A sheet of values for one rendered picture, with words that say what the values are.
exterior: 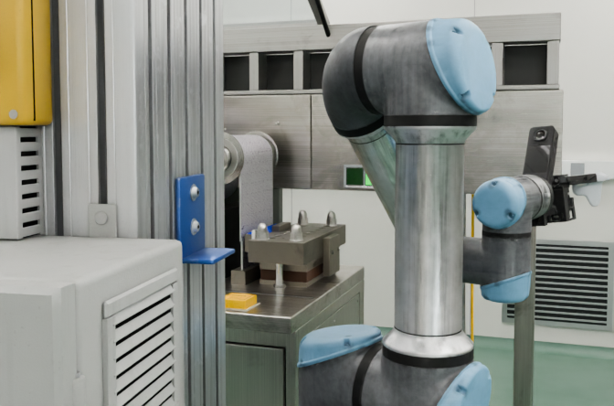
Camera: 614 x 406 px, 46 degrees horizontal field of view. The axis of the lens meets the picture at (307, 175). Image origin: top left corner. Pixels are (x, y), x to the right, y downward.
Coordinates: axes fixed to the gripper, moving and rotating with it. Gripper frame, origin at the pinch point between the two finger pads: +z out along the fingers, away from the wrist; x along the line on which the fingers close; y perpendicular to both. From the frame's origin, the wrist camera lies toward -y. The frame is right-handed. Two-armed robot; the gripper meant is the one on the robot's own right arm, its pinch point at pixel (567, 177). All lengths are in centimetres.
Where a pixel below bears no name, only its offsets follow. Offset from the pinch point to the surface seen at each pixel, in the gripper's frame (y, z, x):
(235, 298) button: 21, -14, -77
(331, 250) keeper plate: 15, 28, -78
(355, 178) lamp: -5, 45, -79
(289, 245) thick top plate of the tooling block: 11, 9, -78
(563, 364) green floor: 110, 267, -101
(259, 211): 2, 19, -97
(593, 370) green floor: 113, 266, -85
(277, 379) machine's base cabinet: 41, -11, -69
